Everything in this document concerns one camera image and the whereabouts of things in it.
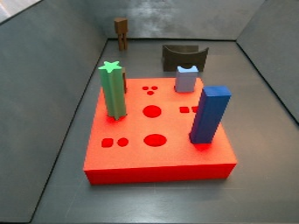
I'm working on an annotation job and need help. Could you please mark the dark grey curved block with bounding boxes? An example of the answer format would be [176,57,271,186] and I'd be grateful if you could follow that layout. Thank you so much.
[163,45,209,72]

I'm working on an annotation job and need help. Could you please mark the light blue notched peg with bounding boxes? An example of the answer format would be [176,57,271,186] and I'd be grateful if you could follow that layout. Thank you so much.
[175,66,199,93]

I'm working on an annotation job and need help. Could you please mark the green star peg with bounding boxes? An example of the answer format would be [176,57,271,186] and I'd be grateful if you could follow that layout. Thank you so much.
[97,61,126,120]

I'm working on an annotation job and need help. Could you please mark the blue rectangular peg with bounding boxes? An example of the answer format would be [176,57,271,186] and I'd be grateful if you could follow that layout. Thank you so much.
[189,86,231,144]

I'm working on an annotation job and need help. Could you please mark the brown three prong object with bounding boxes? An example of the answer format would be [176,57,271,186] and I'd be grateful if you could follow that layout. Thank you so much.
[114,17,128,51]

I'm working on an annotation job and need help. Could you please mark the red peg board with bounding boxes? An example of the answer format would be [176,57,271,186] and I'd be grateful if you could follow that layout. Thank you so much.
[82,78,237,185]

